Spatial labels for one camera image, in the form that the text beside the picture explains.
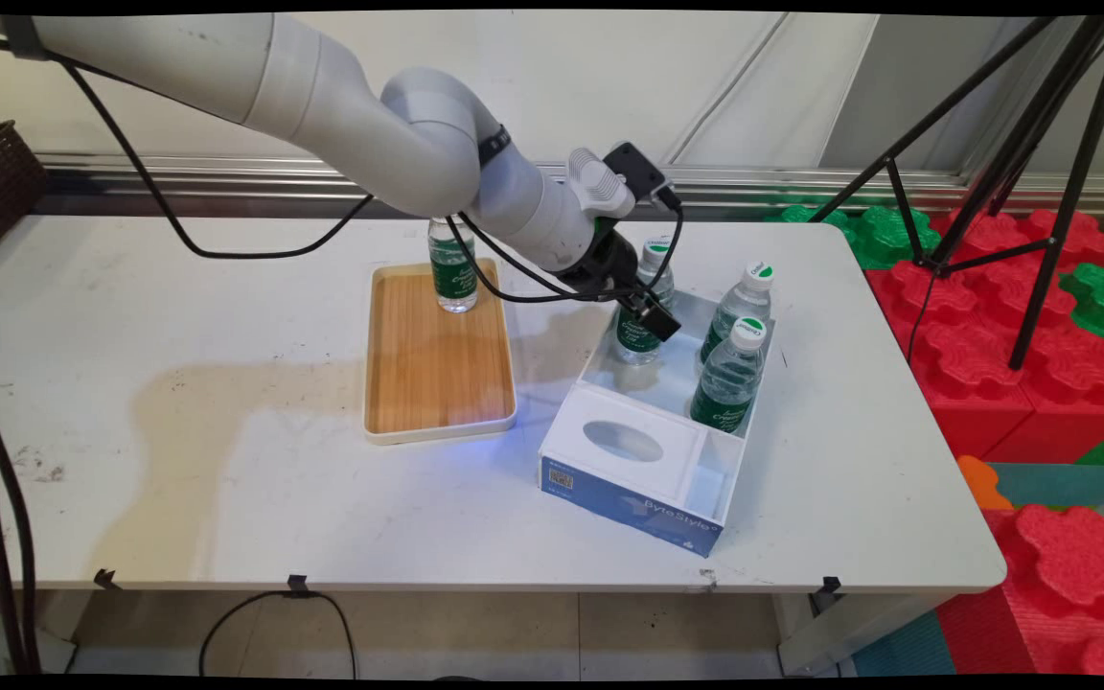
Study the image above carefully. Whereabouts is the black arm strap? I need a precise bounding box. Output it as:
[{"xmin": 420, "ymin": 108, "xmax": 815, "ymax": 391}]
[{"xmin": 476, "ymin": 124, "xmax": 513, "ymax": 171}]

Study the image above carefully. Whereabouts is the aluminium wall rail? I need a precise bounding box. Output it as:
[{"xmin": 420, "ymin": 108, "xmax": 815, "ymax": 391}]
[{"xmin": 34, "ymin": 151, "xmax": 1104, "ymax": 219}]

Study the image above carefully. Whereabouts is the dark green foam block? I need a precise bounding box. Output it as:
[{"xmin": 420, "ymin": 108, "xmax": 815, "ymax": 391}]
[{"xmin": 766, "ymin": 203, "xmax": 943, "ymax": 271}]

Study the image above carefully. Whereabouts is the black floor cable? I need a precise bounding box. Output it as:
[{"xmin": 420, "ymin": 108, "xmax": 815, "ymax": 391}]
[{"xmin": 198, "ymin": 590, "xmax": 359, "ymax": 679}]

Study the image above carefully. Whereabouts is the large red foam block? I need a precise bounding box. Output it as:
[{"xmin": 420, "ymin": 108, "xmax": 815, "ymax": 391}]
[{"xmin": 863, "ymin": 257, "xmax": 1104, "ymax": 463}]

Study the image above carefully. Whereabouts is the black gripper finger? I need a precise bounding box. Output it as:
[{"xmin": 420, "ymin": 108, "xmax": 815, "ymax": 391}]
[
  {"xmin": 631, "ymin": 286, "xmax": 683, "ymax": 336},
  {"xmin": 615, "ymin": 299, "xmax": 674, "ymax": 345}
]

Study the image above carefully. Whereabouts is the water bottle green label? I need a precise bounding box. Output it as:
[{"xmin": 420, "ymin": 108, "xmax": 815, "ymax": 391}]
[
  {"xmin": 689, "ymin": 316, "xmax": 768, "ymax": 434},
  {"xmin": 612, "ymin": 240, "xmax": 677, "ymax": 366},
  {"xmin": 427, "ymin": 217, "xmax": 479, "ymax": 314},
  {"xmin": 701, "ymin": 261, "xmax": 776, "ymax": 365}
]

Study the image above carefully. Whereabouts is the black tripod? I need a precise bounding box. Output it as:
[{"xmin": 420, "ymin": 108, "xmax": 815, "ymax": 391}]
[{"xmin": 809, "ymin": 14, "xmax": 1104, "ymax": 372}]

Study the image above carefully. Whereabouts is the dark brown woven basket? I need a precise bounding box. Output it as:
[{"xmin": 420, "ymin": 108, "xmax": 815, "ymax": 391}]
[{"xmin": 0, "ymin": 119, "xmax": 50, "ymax": 265}]

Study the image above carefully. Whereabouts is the white blue cardboard box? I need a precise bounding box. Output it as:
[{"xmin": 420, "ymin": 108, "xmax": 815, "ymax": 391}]
[{"xmin": 539, "ymin": 277, "xmax": 778, "ymax": 558}]

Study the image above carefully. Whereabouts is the teal foam mat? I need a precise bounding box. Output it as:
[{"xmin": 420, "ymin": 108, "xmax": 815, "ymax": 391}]
[{"xmin": 988, "ymin": 462, "xmax": 1104, "ymax": 510}]

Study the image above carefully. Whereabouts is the flat red foam block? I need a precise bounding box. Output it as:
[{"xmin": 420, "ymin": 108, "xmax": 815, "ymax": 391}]
[{"xmin": 929, "ymin": 207, "xmax": 1104, "ymax": 271}]

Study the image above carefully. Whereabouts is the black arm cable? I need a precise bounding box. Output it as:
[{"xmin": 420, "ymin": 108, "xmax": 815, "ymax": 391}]
[{"xmin": 0, "ymin": 36, "xmax": 685, "ymax": 306}]

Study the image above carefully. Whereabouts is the grey table leg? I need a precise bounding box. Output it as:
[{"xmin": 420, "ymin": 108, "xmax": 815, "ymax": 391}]
[
  {"xmin": 775, "ymin": 591, "xmax": 957, "ymax": 678},
  {"xmin": 34, "ymin": 613, "xmax": 76, "ymax": 676}
]

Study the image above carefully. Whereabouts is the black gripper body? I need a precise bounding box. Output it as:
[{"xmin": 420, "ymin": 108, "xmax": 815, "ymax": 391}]
[{"xmin": 555, "ymin": 228, "xmax": 646, "ymax": 306}]

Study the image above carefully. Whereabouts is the black wrist camera, white mount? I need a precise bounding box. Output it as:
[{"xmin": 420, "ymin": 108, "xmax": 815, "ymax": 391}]
[{"xmin": 565, "ymin": 141, "xmax": 683, "ymax": 220}]

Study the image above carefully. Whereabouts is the orange foam piece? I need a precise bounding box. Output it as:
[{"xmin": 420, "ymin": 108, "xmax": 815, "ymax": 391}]
[{"xmin": 955, "ymin": 455, "xmax": 1015, "ymax": 512}]

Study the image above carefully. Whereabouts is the bamboo tray white rim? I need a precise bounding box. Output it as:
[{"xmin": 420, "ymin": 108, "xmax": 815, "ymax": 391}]
[{"xmin": 363, "ymin": 258, "xmax": 518, "ymax": 446}]

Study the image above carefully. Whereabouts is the black hanging cable bundle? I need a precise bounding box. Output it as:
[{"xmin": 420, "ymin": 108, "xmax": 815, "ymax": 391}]
[{"xmin": 0, "ymin": 326, "xmax": 43, "ymax": 676}]

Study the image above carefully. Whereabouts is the red foam block ribbed side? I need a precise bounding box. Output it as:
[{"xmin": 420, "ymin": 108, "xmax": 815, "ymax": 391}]
[{"xmin": 935, "ymin": 505, "xmax": 1104, "ymax": 678}]

